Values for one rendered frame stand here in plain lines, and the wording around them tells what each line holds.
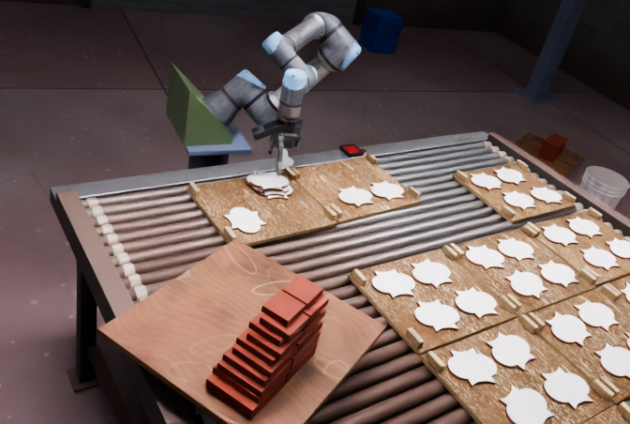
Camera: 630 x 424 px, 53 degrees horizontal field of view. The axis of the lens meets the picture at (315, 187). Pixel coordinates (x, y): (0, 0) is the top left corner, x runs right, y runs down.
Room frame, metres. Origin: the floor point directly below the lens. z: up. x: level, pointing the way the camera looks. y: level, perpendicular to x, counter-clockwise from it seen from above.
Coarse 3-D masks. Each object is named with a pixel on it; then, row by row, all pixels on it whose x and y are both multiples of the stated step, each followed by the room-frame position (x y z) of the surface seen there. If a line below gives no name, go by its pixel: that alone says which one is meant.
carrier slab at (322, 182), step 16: (352, 160) 2.29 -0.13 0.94; (304, 176) 2.07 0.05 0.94; (320, 176) 2.10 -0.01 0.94; (336, 176) 2.13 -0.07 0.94; (352, 176) 2.16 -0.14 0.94; (368, 176) 2.19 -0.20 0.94; (384, 176) 2.22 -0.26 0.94; (320, 192) 1.99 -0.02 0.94; (336, 192) 2.01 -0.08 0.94; (352, 208) 1.93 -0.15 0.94; (368, 208) 1.96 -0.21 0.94; (384, 208) 1.98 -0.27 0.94; (400, 208) 2.03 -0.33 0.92
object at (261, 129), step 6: (276, 120) 1.93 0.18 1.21; (264, 126) 1.91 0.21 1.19; (270, 126) 1.91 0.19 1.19; (276, 126) 1.90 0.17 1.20; (282, 126) 1.90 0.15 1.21; (252, 132) 1.89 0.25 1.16; (258, 132) 1.88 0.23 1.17; (264, 132) 1.88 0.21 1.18; (270, 132) 1.89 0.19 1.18; (276, 132) 1.90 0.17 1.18; (258, 138) 1.88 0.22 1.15
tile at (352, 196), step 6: (342, 192) 2.01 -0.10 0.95; (348, 192) 2.02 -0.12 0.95; (354, 192) 2.03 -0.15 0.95; (360, 192) 2.04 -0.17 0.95; (366, 192) 2.05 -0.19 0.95; (342, 198) 1.97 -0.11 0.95; (348, 198) 1.98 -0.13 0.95; (354, 198) 1.99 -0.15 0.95; (360, 198) 2.00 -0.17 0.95; (366, 198) 2.01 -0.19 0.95; (354, 204) 1.95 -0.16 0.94; (360, 204) 1.96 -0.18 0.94; (372, 204) 1.99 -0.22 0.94
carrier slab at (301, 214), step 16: (208, 192) 1.81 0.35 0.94; (224, 192) 1.84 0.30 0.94; (240, 192) 1.86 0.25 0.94; (304, 192) 1.96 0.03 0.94; (208, 208) 1.72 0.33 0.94; (224, 208) 1.74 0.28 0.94; (256, 208) 1.79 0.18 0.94; (272, 208) 1.81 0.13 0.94; (288, 208) 1.83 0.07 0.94; (304, 208) 1.86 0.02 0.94; (320, 208) 1.88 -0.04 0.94; (224, 224) 1.65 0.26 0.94; (272, 224) 1.72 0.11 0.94; (288, 224) 1.74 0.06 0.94; (304, 224) 1.76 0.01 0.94; (320, 224) 1.78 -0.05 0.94; (336, 224) 1.82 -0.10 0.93; (240, 240) 1.59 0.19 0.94; (256, 240) 1.61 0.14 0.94; (272, 240) 1.65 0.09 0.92
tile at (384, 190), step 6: (372, 186) 2.12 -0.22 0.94; (378, 186) 2.12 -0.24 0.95; (384, 186) 2.13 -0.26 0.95; (390, 186) 2.14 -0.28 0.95; (396, 186) 2.15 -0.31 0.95; (372, 192) 2.06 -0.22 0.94; (378, 192) 2.07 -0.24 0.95; (384, 192) 2.08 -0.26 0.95; (390, 192) 2.09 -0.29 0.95; (396, 192) 2.10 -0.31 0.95; (402, 192) 2.11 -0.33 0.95; (384, 198) 2.05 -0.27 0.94; (390, 198) 2.05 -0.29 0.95; (396, 198) 2.07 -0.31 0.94; (402, 198) 2.08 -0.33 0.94
